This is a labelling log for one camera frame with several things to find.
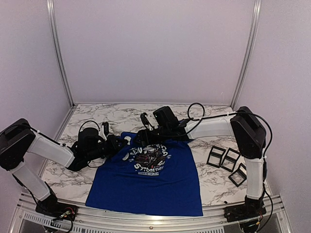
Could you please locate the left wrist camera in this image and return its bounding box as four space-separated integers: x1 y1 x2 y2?
102 122 109 136

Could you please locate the right aluminium corner post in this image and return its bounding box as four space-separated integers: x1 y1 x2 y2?
230 0 262 109

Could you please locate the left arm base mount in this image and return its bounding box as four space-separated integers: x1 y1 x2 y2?
35 195 78 221

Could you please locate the left aluminium corner post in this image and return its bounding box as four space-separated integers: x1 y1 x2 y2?
47 0 75 108

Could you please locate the black display box left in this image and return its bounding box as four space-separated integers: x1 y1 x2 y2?
206 146 226 168

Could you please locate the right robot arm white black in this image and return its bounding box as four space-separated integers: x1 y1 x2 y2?
134 106 270 217

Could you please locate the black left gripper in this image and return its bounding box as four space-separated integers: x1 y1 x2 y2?
86 134 128 162

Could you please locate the black display box middle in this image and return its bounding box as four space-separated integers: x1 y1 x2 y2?
220 148 241 172

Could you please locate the black display box right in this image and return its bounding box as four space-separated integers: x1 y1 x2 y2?
228 163 247 187

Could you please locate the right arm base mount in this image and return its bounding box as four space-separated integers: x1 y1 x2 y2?
224 200 267 222

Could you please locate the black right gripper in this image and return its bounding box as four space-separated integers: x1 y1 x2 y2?
133 125 171 146

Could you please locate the black display box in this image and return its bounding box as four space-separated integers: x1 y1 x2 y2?
220 148 241 172
206 146 226 168
228 163 247 187

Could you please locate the blue panda print t-shirt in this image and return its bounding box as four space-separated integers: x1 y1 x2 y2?
85 132 203 216

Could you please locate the aluminium corner post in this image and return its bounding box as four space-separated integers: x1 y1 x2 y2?
230 0 262 109
47 0 75 108

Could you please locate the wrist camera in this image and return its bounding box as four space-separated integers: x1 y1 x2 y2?
140 113 153 130
102 122 109 136

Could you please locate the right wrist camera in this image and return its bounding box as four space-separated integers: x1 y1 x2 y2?
140 113 153 130

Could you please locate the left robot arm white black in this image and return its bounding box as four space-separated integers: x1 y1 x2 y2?
0 118 128 216

